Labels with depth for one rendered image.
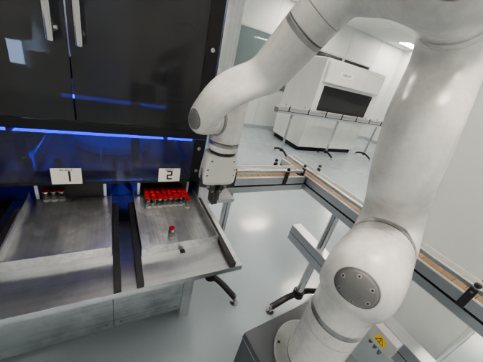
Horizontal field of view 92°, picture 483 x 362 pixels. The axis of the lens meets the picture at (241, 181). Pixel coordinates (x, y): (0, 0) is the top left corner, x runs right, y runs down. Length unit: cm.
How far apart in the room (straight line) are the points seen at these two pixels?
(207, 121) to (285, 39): 22
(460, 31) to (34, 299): 92
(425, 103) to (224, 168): 46
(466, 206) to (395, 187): 138
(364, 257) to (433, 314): 164
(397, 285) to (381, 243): 6
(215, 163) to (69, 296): 50
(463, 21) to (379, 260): 30
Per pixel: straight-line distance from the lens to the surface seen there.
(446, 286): 124
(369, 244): 42
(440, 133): 41
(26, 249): 93
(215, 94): 52
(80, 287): 79
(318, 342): 62
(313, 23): 49
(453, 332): 203
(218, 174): 66
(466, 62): 48
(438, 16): 37
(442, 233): 185
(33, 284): 83
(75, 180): 99
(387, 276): 41
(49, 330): 157
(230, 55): 94
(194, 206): 106
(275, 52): 51
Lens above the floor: 148
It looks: 26 degrees down
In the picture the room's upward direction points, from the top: 14 degrees clockwise
